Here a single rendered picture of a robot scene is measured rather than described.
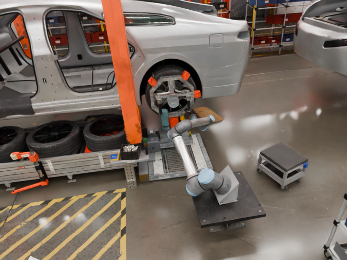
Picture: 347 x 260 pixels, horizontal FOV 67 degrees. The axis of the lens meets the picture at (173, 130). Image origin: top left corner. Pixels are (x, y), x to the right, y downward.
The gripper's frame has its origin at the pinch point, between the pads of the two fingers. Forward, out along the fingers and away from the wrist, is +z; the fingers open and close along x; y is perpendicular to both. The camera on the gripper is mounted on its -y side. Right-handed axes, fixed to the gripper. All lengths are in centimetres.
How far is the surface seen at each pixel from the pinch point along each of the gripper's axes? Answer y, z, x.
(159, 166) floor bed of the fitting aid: 6, -42, -73
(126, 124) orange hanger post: -66, -49, -44
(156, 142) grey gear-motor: -16, -32, -50
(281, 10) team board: 220, 455, 271
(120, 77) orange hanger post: -103, -49, -5
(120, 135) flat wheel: -55, -25, -74
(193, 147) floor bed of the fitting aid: 42, -10, -37
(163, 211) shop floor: 11, -108, -79
